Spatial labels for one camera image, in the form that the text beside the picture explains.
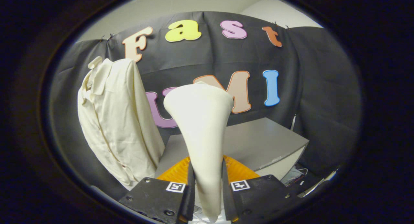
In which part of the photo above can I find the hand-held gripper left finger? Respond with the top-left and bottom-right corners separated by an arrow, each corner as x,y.
118,156 -> 196,224

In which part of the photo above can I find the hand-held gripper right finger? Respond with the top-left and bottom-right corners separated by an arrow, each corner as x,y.
222,155 -> 303,223

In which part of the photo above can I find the cream button-up shirt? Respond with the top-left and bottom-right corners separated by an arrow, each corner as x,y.
77,58 -> 165,189

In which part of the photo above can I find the white cabinet with grey top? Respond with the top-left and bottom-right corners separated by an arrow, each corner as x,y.
155,117 -> 309,185

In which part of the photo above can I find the white plastic hanger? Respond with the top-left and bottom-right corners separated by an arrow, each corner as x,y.
88,56 -> 103,69

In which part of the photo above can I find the tangle of cables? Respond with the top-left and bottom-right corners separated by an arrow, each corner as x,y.
281,167 -> 308,186

